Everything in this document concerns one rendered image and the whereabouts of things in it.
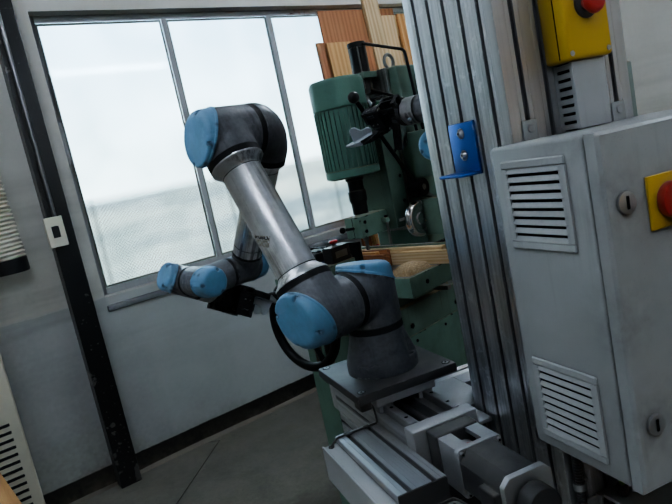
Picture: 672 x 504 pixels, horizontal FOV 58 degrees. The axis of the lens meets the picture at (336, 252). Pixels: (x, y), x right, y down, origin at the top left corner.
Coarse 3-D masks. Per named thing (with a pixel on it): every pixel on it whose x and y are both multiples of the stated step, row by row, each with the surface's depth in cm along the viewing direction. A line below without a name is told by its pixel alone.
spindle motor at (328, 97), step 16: (336, 80) 182; (352, 80) 184; (320, 96) 185; (336, 96) 183; (320, 112) 187; (336, 112) 184; (352, 112) 185; (320, 128) 189; (336, 128) 185; (320, 144) 192; (336, 144) 186; (368, 144) 188; (336, 160) 188; (352, 160) 186; (368, 160) 188; (336, 176) 189; (352, 176) 187
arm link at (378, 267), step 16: (336, 272) 123; (352, 272) 120; (368, 272) 119; (384, 272) 121; (368, 288) 118; (384, 288) 120; (368, 304) 117; (384, 304) 121; (368, 320) 119; (384, 320) 121
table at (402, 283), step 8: (432, 264) 180; (440, 264) 179; (448, 264) 181; (424, 272) 173; (432, 272) 176; (440, 272) 178; (448, 272) 181; (400, 280) 171; (408, 280) 169; (416, 280) 170; (424, 280) 173; (432, 280) 176; (440, 280) 178; (448, 280) 181; (400, 288) 171; (408, 288) 169; (416, 288) 170; (424, 288) 173; (432, 288) 175; (400, 296) 172; (408, 296) 170; (416, 296) 170
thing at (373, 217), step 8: (352, 216) 198; (360, 216) 193; (368, 216) 194; (376, 216) 197; (352, 224) 194; (360, 224) 192; (368, 224) 194; (376, 224) 197; (384, 224) 200; (352, 232) 195; (360, 232) 193; (368, 232) 194; (376, 232) 197
